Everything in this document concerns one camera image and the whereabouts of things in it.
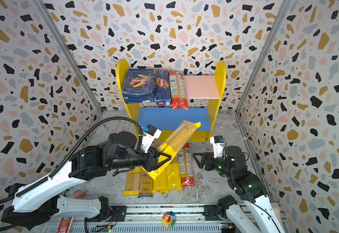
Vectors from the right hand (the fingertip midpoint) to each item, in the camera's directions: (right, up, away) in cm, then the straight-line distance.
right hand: (196, 153), depth 66 cm
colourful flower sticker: (-13, -34, +6) cm, 37 cm away
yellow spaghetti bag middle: (-18, -20, +16) cm, 31 cm away
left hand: (-12, +2, -14) cm, 18 cm away
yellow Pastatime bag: (-34, -20, +16) cm, 43 cm away
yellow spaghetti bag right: (-11, -16, +18) cm, 27 cm away
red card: (-62, -35, +3) cm, 71 cm away
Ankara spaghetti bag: (-26, -21, +16) cm, 37 cm away
